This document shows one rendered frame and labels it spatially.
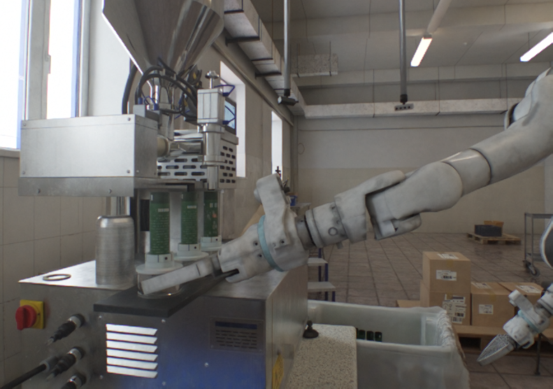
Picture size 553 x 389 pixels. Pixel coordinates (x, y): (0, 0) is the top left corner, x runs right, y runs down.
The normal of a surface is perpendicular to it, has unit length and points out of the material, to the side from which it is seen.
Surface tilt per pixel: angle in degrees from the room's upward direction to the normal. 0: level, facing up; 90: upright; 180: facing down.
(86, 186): 90
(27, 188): 90
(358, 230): 116
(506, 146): 62
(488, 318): 90
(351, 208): 71
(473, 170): 86
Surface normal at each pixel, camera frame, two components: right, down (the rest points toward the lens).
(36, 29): 0.98, 0.00
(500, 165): 0.23, 0.22
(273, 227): -0.34, -0.50
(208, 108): -0.20, -0.02
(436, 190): 0.02, -0.04
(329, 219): -0.28, -0.25
